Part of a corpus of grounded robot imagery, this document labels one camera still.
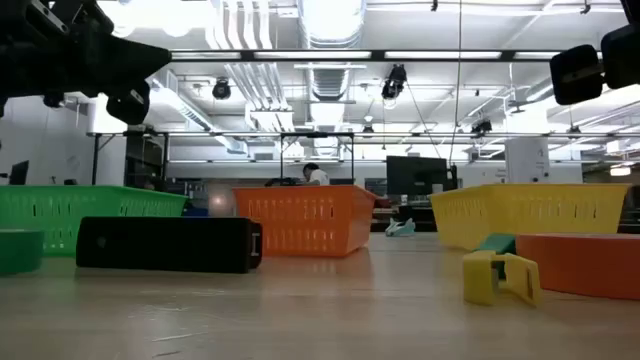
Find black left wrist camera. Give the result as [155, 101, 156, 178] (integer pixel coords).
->
[105, 81, 151, 126]

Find orange plastic basket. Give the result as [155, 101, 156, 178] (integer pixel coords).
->
[232, 184, 379, 259]

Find white cabinet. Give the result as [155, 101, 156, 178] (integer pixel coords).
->
[504, 137, 551, 185]

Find yellow staple remover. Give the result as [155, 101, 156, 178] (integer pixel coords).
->
[462, 249, 544, 308]

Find grey exercise ball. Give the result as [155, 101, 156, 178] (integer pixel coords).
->
[207, 182, 236, 218]

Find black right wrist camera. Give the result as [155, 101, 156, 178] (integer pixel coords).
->
[549, 43, 605, 107]

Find black metal rig frame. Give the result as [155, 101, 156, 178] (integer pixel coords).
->
[87, 130, 171, 187]

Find small black monitor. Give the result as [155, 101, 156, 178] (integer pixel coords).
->
[8, 159, 30, 186]

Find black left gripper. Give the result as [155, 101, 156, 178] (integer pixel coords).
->
[0, 0, 172, 101]

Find green staple remover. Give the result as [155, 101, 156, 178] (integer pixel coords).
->
[473, 232, 518, 280]

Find black overhead frame bar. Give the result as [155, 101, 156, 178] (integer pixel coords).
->
[169, 48, 561, 63]

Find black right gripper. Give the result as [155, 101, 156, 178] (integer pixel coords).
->
[601, 23, 640, 92]

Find green tape roll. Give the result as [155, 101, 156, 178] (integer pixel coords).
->
[0, 228, 45, 276]

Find silver ceiling air duct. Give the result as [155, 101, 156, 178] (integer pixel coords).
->
[297, 0, 369, 161]

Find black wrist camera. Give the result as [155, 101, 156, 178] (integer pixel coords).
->
[549, 43, 605, 107]
[105, 81, 151, 126]

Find yellow plastic basket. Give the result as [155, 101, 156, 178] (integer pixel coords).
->
[429, 182, 631, 251]

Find person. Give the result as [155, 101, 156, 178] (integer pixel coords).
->
[302, 162, 330, 187]

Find green plastic basket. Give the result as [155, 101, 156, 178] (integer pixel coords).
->
[0, 185, 190, 259]

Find black stapler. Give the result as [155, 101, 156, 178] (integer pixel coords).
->
[75, 216, 264, 275]

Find white hanging box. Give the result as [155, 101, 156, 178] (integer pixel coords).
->
[88, 97, 130, 135]

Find orange block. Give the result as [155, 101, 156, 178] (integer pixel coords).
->
[515, 232, 640, 301]

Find teal stapler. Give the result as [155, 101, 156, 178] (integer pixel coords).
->
[384, 217, 417, 238]

